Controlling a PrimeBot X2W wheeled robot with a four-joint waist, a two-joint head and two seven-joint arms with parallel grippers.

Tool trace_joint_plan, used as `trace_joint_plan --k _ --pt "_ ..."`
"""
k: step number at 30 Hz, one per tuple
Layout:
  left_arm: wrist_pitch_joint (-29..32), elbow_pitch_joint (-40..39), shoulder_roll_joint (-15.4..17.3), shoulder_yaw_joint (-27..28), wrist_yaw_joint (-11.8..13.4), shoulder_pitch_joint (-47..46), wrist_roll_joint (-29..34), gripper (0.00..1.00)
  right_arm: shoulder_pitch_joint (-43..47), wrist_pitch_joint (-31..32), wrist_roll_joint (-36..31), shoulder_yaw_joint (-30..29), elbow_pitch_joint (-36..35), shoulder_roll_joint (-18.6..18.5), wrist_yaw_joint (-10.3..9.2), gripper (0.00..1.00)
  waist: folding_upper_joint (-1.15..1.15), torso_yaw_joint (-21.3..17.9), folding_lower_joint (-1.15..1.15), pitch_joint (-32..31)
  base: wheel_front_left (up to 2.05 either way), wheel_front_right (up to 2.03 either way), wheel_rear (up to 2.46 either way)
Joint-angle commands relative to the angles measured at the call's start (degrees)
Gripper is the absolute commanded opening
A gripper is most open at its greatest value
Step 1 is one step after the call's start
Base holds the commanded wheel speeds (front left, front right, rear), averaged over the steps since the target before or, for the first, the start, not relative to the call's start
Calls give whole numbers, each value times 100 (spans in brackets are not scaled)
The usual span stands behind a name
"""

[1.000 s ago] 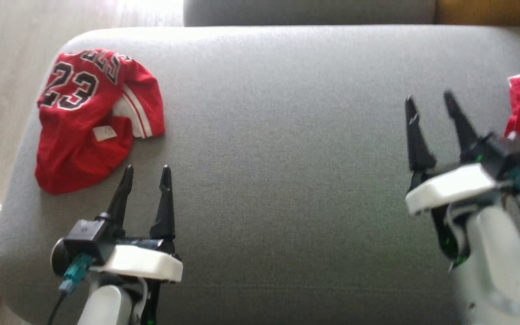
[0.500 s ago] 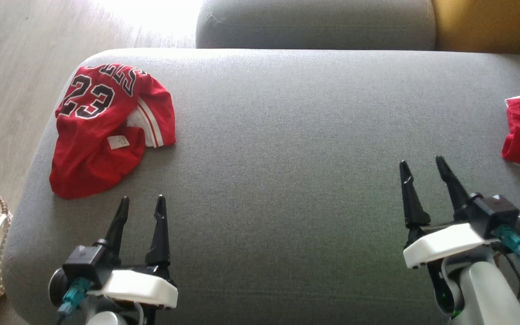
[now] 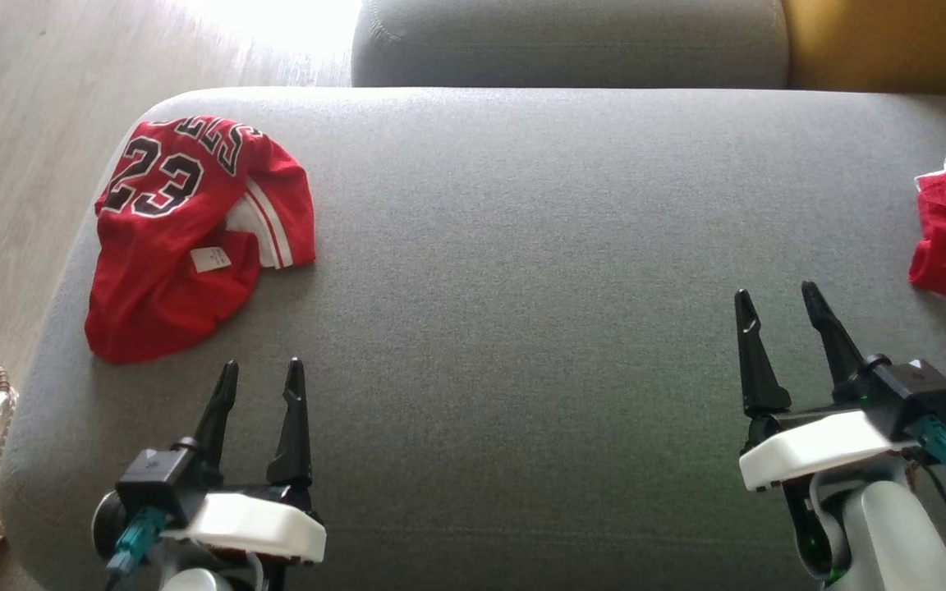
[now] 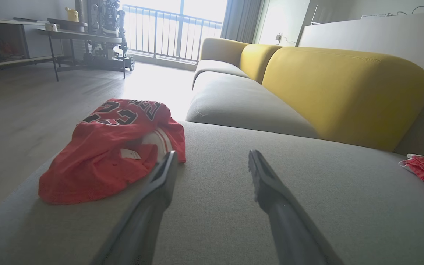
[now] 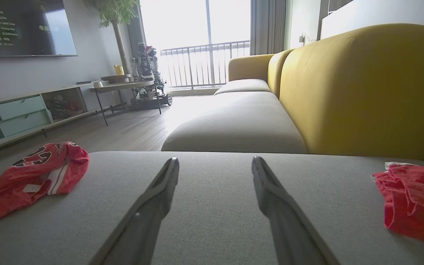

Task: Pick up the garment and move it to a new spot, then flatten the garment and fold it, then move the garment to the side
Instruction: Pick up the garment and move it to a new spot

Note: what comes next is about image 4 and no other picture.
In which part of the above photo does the large grey sofa seat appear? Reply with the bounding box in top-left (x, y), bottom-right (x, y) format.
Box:
top-left (0, 121), bottom-right (424, 265)

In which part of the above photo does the yellow jar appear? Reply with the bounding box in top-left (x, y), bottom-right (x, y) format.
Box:
top-left (65, 7), bottom-right (80, 23)

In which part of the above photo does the red Bulls jersey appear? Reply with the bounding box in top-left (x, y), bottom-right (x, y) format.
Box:
top-left (38, 98), bottom-right (187, 205)

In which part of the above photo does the dark grey parked robot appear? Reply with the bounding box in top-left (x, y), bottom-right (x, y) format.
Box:
top-left (83, 0), bottom-right (136, 71)

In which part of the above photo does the low white shelf unit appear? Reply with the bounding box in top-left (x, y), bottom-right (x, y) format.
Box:
top-left (0, 18), bottom-right (66, 71)

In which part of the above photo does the thin black cable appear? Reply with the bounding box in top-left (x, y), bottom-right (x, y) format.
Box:
top-left (396, 5), bottom-right (424, 16)

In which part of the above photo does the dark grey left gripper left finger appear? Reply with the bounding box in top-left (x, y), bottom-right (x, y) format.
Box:
top-left (91, 150), bottom-right (179, 265)

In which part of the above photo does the large yellow backrest cushion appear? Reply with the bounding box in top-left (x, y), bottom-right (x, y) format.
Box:
top-left (262, 47), bottom-right (424, 152)

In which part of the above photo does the large bright window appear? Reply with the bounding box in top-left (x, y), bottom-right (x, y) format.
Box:
top-left (120, 0), bottom-right (229, 65)

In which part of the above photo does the small yellow backrest cushion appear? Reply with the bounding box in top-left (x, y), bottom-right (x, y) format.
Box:
top-left (239, 44), bottom-right (283, 85)

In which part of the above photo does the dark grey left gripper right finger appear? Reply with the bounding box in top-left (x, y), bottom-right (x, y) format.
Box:
top-left (248, 149), bottom-right (343, 265)

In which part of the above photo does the grey curtain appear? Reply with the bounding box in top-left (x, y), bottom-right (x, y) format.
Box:
top-left (220, 0), bottom-right (264, 44)

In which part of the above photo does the tan sofa backrest cushion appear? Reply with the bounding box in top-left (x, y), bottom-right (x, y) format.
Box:
top-left (199, 38), bottom-right (250, 67)

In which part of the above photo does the grey sofa seat cushion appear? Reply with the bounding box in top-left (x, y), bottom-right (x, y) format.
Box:
top-left (192, 59), bottom-right (250, 89)
top-left (185, 71), bottom-right (321, 139)

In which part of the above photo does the dark tray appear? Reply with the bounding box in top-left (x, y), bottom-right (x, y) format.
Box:
top-left (47, 18), bottom-right (88, 27)

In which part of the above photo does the dark metal side table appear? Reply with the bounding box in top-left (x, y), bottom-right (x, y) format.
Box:
top-left (37, 18), bottom-right (128, 82)

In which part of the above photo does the metal balcony railing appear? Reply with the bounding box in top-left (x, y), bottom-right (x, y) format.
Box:
top-left (122, 4), bottom-right (223, 64)

